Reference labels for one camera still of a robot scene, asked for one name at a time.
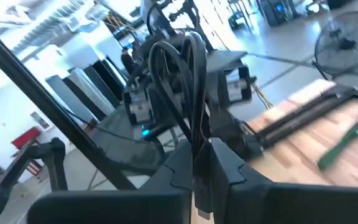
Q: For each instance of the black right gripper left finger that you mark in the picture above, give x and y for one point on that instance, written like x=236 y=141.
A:
x=154 y=202

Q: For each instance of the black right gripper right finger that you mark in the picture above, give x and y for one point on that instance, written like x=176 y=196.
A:
x=259 y=202

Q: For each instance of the background black robot arm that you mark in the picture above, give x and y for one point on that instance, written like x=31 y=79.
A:
x=8 y=174

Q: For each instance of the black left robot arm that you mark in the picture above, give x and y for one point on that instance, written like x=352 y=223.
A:
x=219 y=124

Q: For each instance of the leaning black white panels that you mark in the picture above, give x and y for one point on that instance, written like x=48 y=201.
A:
x=82 y=90

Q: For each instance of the red box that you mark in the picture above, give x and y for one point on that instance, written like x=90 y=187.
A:
x=26 y=137

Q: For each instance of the person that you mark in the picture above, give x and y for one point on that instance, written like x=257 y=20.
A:
x=127 y=60

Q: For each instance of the black floor fan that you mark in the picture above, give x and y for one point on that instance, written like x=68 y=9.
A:
x=346 y=43

